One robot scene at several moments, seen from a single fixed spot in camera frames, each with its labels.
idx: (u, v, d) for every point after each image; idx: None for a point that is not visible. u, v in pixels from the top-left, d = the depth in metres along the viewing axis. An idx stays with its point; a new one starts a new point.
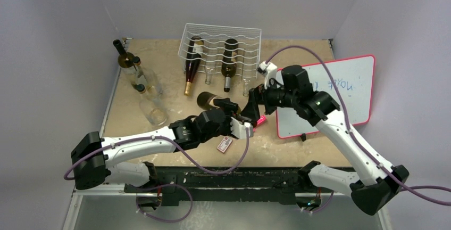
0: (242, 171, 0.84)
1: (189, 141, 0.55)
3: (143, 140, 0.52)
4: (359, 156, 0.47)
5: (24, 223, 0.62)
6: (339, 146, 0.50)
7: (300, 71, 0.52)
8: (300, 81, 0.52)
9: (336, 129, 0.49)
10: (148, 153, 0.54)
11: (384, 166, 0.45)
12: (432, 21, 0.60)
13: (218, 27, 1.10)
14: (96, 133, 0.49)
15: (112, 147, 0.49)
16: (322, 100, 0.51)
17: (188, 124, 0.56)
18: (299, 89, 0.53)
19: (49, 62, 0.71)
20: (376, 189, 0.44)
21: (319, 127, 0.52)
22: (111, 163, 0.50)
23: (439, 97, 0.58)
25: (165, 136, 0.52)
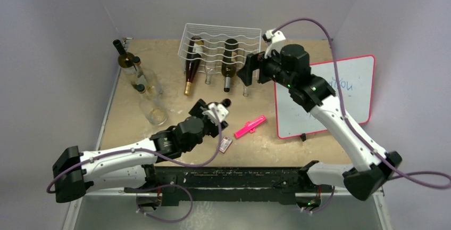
0: (242, 171, 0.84)
1: (169, 153, 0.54)
3: (124, 153, 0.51)
4: (353, 142, 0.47)
5: (24, 223, 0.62)
6: (334, 133, 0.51)
7: (303, 55, 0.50)
8: (300, 65, 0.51)
9: (332, 115, 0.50)
10: (130, 165, 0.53)
11: (377, 152, 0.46)
12: (432, 21, 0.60)
13: (219, 27, 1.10)
14: (75, 148, 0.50)
15: (91, 162, 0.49)
16: (319, 85, 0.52)
17: (168, 134, 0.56)
18: (297, 73, 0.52)
19: (48, 62, 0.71)
20: (371, 177, 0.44)
21: (315, 114, 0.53)
22: (93, 177, 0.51)
23: (439, 97, 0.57)
25: (144, 148, 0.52)
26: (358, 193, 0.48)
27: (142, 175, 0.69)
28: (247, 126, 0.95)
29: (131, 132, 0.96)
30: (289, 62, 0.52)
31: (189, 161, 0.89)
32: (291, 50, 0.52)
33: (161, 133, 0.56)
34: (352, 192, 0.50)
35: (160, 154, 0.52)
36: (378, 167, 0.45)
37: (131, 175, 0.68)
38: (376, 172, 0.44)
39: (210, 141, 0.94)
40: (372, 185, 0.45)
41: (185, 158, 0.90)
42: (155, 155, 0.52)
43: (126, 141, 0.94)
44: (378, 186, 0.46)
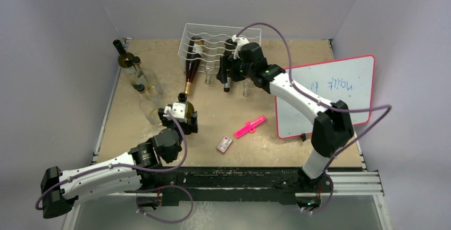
0: (242, 171, 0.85)
1: (150, 165, 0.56)
3: (101, 170, 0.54)
4: (301, 99, 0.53)
5: (24, 223, 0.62)
6: (291, 101, 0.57)
7: (256, 47, 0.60)
8: (255, 56, 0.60)
9: (283, 85, 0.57)
10: (110, 180, 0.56)
11: (322, 101, 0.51)
12: (432, 21, 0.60)
13: (218, 27, 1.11)
14: (54, 169, 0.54)
15: (68, 181, 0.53)
16: (273, 70, 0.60)
17: (148, 148, 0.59)
18: (254, 62, 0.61)
19: (48, 62, 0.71)
20: (320, 123, 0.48)
21: (273, 91, 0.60)
22: (74, 194, 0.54)
23: (439, 97, 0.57)
25: (122, 164, 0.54)
26: (324, 148, 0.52)
27: (135, 180, 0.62)
28: (247, 126, 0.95)
29: (131, 132, 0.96)
30: (245, 54, 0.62)
31: (189, 161, 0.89)
32: (247, 45, 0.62)
33: (141, 146, 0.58)
34: (323, 152, 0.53)
35: (140, 167, 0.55)
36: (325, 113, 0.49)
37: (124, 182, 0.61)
38: (322, 117, 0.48)
39: (210, 141, 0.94)
40: (325, 131, 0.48)
41: (185, 158, 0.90)
42: (134, 169, 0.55)
43: (126, 141, 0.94)
44: (333, 134, 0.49)
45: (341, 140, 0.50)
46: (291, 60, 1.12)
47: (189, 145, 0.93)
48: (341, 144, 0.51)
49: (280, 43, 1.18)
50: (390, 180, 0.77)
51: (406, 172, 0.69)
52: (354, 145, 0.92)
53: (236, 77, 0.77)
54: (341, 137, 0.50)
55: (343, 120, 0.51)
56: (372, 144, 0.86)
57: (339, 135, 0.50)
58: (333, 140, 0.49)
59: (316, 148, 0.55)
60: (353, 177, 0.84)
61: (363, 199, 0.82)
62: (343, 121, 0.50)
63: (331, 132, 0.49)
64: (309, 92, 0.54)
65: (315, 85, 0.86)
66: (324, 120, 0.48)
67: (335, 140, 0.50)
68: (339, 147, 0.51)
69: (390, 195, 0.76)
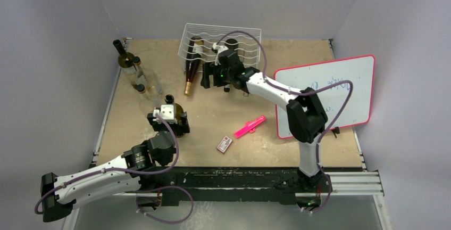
0: (242, 171, 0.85)
1: (144, 167, 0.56)
3: (94, 174, 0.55)
4: (275, 92, 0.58)
5: (24, 223, 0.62)
6: (267, 96, 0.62)
7: (232, 53, 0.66)
8: (232, 62, 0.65)
9: (258, 83, 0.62)
10: (106, 183, 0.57)
11: (292, 90, 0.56)
12: (432, 21, 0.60)
13: (219, 27, 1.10)
14: (49, 175, 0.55)
15: (63, 187, 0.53)
16: (248, 72, 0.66)
17: (142, 150, 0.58)
18: (232, 67, 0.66)
19: (48, 62, 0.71)
20: (291, 109, 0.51)
21: (252, 90, 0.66)
22: (70, 198, 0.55)
23: (439, 97, 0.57)
25: (115, 167, 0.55)
26: (301, 134, 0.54)
27: (134, 181, 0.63)
28: (247, 126, 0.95)
29: (131, 132, 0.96)
30: (222, 60, 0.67)
31: (189, 161, 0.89)
32: (223, 52, 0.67)
33: (135, 148, 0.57)
34: (300, 138, 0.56)
35: (133, 170, 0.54)
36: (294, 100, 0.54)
37: (123, 183, 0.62)
38: (293, 103, 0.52)
39: (210, 141, 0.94)
40: (298, 116, 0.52)
41: (185, 158, 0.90)
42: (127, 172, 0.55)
43: (126, 141, 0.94)
44: (306, 120, 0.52)
45: (315, 124, 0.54)
46: (291, 60, 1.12)
47: (189, 145, 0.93)
48: (315, 128, 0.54)
49: (280, 43, 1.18)
50: (390, 180, 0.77)
51: (406, 172, 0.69)
52: (354, 144, 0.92)
53: (219, 83, 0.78)
54: (314, 121, 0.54)
55: (313, 106, 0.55)
56: (372, 144, 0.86)
57: (312, 119, 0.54)
58: (308, 125, 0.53)
59: (294, 136, 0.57)
60: (353, 177, 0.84)
61: (363, 199, 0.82)
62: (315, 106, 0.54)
63: (303, 116, 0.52)
64: (280, 85, 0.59)
65: (315, 85, 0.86)
66: (294, 106, 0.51)
67: (309, 124, 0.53)
68: (314, 131, 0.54)
69: (390, 195, 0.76)
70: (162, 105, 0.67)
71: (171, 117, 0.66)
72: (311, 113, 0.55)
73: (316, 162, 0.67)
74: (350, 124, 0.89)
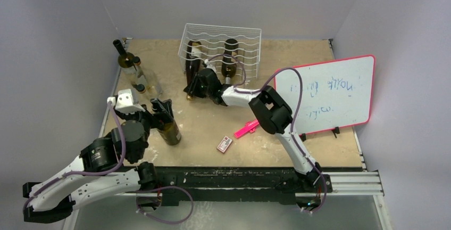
0: (242, 171, 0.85)
1: (106, 165, 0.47)
3: (56, 181, 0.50)
4: (242, 96, 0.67)
5: (23, 223, 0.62)
6: (241, 103, 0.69)
7: (209, 73, 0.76)
8: (209, 80, 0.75)
9: (230, 93, 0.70)
10: (75, 185, 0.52)
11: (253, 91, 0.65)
12: (432, 22, 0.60)
13: (218, 28, 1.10)
14: (26, 186, 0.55)
15: (35, 197, 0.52)
16: (223, 88, 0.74)
17: (106, 144, 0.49)
18: (210, 84, 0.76)
19: (48, 61, 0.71)
20: (253, 105, 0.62)
21: (229, 103, 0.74)
22: (50, 205, 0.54)
23: (439, 97, 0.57)
25: (72, 171, 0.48)
26: (269, 127, 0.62)
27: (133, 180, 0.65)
28: (246, 126, 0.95)
29: None
30: (202, 80, 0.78)
31: (189, 161, 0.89)
32: (202, 72, 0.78)
33: (96, 142, 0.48)
34: (272, 131, 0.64)
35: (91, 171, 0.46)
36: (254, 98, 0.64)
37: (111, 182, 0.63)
38: (253, 100, 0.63)
39: (210, 141, 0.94)
40: (259, 111, 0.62)
41: (185, 158, 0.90)
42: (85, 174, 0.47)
43: None
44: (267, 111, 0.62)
45: (280, 115, 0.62)
46: (291, 60, 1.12)
47: (189, 145, 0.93)
48: (280, 118, 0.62)
49: (280, 43, 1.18)
50: (389, 180, 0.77)
51: (406, 172, 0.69)
52: (354, 144, 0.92)
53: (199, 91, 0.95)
54: (277, 112, 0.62)
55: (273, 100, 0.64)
56: (371, 144, 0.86)
57: (275, 111, 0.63)
58: (272, 116, 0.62)
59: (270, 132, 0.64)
60: (353, 177, 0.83)
61: (363, 199, 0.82)
62: (273, 99, 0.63)
63: (265, 110, 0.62)
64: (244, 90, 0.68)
65: (315, 85, 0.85)
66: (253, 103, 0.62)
67: (273, 116, 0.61)
68: (281, 122, 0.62)
69: (390, 195, 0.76)
70: (118, 92, 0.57)
71: (131, 105, 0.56)
72: (275, 107, 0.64)
73: (307, 154, 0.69)
74: (349, 124, 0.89)
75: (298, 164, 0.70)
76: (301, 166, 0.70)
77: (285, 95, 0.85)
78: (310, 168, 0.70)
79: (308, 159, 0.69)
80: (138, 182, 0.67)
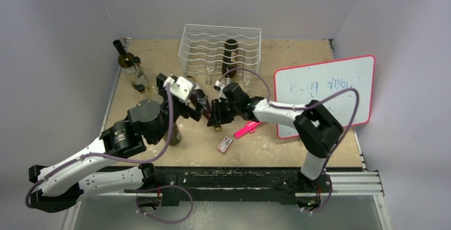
0: (242, 171, 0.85)
1: (128, 147, 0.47)
3: (72, 163, 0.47)
4: (280, 112, 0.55)
5: (23, 223, 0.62)
6: (277, 120, 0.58)
7: (235, 87, 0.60)
8: (236, 95, 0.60)
9: (262, 108, 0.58)
10: (90, 171, 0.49)
11: (297, 107, 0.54)
12: (432, 22, 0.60)
13: (218, 28, 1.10)
14: (34, 168, 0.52)
15: (44, 180, 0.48)
16: (254, 103, 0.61)
17: (127, 126, 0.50)
18: (237, 100, 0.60)
19: (48, 61, 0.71)
20: (300, 124, 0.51)
21: (261, 117, 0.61)
22: (59, 189, 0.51)
23: (439, 97, 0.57)
25: (92, 153, 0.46)
26: (317, 149, 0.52)
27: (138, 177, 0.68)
28: (246, 126, 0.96)
29: None
30: (226, 95, 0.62)
31: (189, 161, 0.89)
32: (225, 86, 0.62)
33: (117, 125, 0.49)
34: (318, 153, 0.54)
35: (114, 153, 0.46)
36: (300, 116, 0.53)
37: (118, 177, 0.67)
38: (299, 118, 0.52)
39: (211, 141, 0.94)
40: (308, 131, 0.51)
41: (185, 158, 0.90)
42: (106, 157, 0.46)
43: None
44: (317, 131, 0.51)
45: (330, 136, 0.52)
46: (292, 60, 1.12)
47: (189, 145, 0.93)
48: (332, 140, 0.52)
49: (280, 43, 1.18)
50: (389, 180, 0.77)
51: (406, 172, 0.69)
52: (354, 144, 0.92)
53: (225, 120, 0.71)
54: (327, 132, 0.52)
55: (322, 117, 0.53)
56: (372, 144, 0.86)
57: (324, 131, 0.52)
58: (322, 137, 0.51)
59: (316, 155, 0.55)
60: (353, 177, 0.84)
61: (363, 199, 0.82)
62: (322, 116, 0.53)
63: (314, 130, 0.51)
64: (283, 105, 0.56)
65: (315, 85, 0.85)
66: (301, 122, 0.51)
67: (323, 137, 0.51)
68: (331, 142, 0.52)
69: (390, 195, 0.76)
70: (180, 77, 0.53)
71: (183, 98, 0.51)
72: (323, 125, 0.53)
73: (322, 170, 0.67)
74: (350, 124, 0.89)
75: (306, 169, 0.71)
76: (305, 168, 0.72)
77: (285, 96, 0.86)
78: (313, 176, 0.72)
79: (318, 171, 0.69)
80: (141, 179, 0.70)
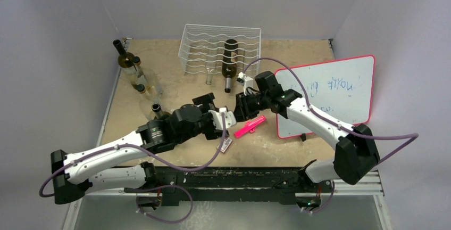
0: (242, 171, 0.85)
1: (162, 143, 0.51)
3: (108, 151, 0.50)
4: (320, 124, 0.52)
5: (22, 223, 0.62)
6: (310, 125, 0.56)
7: (269, 75, 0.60)
8: (269, 83, 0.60)
9: (300, 110, 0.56)
10: (118, 161, 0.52)
11: (342, 126, 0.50)
12: (432, 21, 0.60)
13: (218, 28, 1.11)
14: (59, 153, 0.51)
15: (74, 164, 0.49)
16: (288, 95, 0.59)
17: (161, 124, 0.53)
18: (269, 89, 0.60)
19: (48, 61, 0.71)
20: (342, 149, 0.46)
21: (292, 116, 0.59)
22: (82, 178, 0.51)
23: (439, 97, 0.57)
25: (130, 144, 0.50)
26: (349, 176, 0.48)
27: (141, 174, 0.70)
28: (247, 126, 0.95)
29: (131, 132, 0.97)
30: (259, 85, 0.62)
31: (189, 160, 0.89)
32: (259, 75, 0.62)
33: (152, 122, 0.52)
34: (347, 179, 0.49)
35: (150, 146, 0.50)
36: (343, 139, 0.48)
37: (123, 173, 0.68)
38: (343, 141, 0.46)
39: (211, 141, 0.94)
40: (349, 158, 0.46)
41: (185, 158, 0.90)
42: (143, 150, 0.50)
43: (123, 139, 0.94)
44: (358, 159, 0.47)
45: (367, 166, 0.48)
46: (291, 60, 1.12)
47: (189, 145, 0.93)
48: (367, 170, 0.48)
49: (280, 43, 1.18)
50: (390, 180, 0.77)
51: (406, 172, 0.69)
52: None
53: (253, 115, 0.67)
54: (366, 162, 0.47)
55: (364, 144, 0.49)
56: None
57: (363, 159, 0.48)
58: (359, 167, 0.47)
59: (341, 177, 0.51)
60: None
61: (363, 199, 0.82)
62: (365, 144, 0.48)
63: (355, 158, 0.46)
64: (327, 116, 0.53)
65: (315, 85, 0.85)
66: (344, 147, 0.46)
67: (360, 166, 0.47)
68: (365, 172, 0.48)
69: (390, 195, 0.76)
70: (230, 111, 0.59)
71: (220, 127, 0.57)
72: (361, 153, 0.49)
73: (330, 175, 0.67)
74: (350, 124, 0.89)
75: (314, 173, 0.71)
76: (311, 171, 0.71)
77: None
78: (317, 180, 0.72)
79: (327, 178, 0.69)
80: (144, 178, 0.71)
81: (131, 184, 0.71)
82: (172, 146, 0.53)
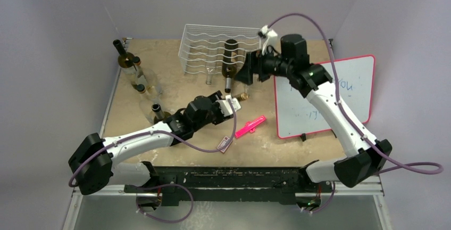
0: (242, 171, 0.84)
1: (184, 132, 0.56)
3: (144, 135, 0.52)
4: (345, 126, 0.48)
5: (22, 223, 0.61)
6: (328, 120, 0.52)
7: (301, 41, 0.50)
8: (299, 51, 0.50)
9: (326, 100, 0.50)
10: (148, 148, 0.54)
11: (367, 138, 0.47)
12: (433, 21, 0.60)
13: (218, 28, 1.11)
14: (94, 135, 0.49)
15: (115, 145, 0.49)
16: (317, 72, 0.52)
17: (180, 117, 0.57)
18: (295, 58, 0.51)
19: (48, 62, 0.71)
20: (360, 163, 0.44)
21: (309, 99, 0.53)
22: (116, 162, 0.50)
23: (440, 97, 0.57)
25: (163, 130, 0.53)
26: (349, 180, 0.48)
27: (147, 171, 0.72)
28: (246, 126, 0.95)
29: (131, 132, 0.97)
30: (285, 47, 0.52)
31: (189, 161, 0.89)
32: (287, 37, 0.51)
33: (172, 116, 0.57)
34: (343, 180, 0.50)
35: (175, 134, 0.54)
36: (365, 153, 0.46)
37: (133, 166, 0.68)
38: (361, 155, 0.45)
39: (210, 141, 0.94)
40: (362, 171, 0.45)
41: (185, 158, 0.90)
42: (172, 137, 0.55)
43: None
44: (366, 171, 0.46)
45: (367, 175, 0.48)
46: None
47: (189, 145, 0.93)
48: (365, 178, 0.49)
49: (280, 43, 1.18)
50: (390, 180, 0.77)
51: (406, 171, 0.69)
52: None
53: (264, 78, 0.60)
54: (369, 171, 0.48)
55: (377, 158, 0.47)
56: None
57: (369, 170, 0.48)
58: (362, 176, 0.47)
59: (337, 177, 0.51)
60: None
61: (363, 199, 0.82)
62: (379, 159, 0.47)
63: (365, 170, 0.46)
64: (353, 119, 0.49)
65: None
66: (362, 160, 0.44)
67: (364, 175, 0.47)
68: (362, 179, 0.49)
69: (390, 195, 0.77)
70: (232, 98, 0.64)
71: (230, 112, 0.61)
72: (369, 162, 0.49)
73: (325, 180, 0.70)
74: None
75: (315, 173, 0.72)
76: (312, 171, 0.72)
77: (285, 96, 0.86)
78: (316, 179, 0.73)
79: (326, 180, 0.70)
80: (148, 174, 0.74)
81: (134, 181, 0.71)
82: (193, 133, 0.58)
